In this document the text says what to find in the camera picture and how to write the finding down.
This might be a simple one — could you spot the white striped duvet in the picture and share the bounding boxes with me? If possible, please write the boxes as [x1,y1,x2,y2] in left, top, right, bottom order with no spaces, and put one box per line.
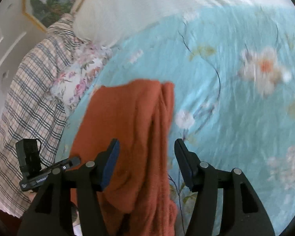
[73,0,292,46]

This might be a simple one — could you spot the person's left hand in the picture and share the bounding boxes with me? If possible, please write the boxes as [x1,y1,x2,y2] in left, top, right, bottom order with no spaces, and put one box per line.
[27,190,37,202]

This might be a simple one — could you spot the light blue floral bedsheet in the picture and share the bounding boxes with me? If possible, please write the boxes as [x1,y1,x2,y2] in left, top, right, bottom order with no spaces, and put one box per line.
[56,6,295,235]

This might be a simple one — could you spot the pink floral pillow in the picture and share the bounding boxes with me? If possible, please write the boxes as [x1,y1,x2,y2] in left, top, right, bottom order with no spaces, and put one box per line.
[50,43,112,117]

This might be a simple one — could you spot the plaid checked blanket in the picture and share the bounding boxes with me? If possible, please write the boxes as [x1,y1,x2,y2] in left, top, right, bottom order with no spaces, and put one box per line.
[0,14,81,218]

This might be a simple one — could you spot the rust orange knit sweater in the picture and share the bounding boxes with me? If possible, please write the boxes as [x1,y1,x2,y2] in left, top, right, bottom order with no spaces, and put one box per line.
[70,79,177,235]

